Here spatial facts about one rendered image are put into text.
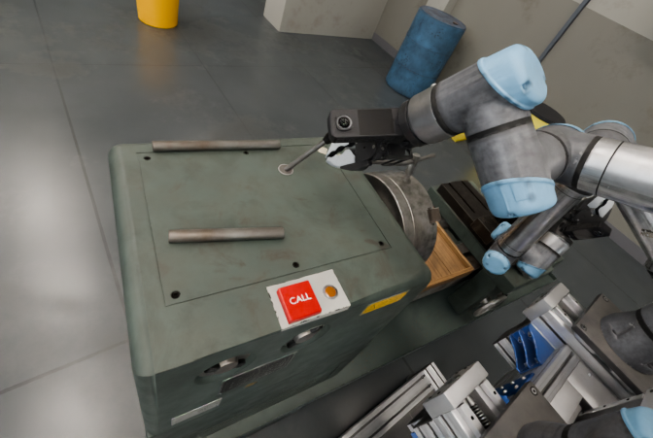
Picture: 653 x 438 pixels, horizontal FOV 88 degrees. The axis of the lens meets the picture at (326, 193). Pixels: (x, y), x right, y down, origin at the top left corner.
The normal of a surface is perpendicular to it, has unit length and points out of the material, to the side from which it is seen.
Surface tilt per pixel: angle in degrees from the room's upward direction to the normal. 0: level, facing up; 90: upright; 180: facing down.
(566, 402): 0
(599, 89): 90
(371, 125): 34
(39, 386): 0
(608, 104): 90
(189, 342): 0
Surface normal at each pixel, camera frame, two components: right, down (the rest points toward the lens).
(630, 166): -0.67, -0.17
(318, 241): 0.32, -0.67
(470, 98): -0.74, 0.22
